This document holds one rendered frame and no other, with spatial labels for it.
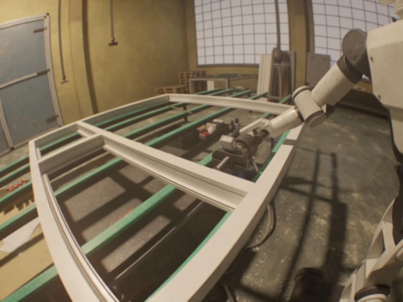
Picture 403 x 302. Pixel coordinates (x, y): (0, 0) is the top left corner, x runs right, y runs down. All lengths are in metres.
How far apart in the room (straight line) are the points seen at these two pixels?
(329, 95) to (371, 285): 0.64
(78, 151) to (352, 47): 1.15
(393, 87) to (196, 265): 0.47
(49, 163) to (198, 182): 0.73
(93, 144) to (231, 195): 0.76
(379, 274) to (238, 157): 0.61
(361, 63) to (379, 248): 0.56
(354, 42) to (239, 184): 0.50
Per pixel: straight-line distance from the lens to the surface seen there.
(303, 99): 0.65
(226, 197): 0.49
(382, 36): 0.42
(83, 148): 0.99
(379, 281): 0.73
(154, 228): 0.84
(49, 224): 0.51
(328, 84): 0.61
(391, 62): 0.39
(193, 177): 0.52
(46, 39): 6.84
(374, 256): 0.76
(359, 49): 0.54
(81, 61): 6.61
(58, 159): 0.97
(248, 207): 0.40
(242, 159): 0.54
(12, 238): 1.18
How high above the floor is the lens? 1.21
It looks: 27 degrees down
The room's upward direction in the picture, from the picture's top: 3 degrees counter-clockwise
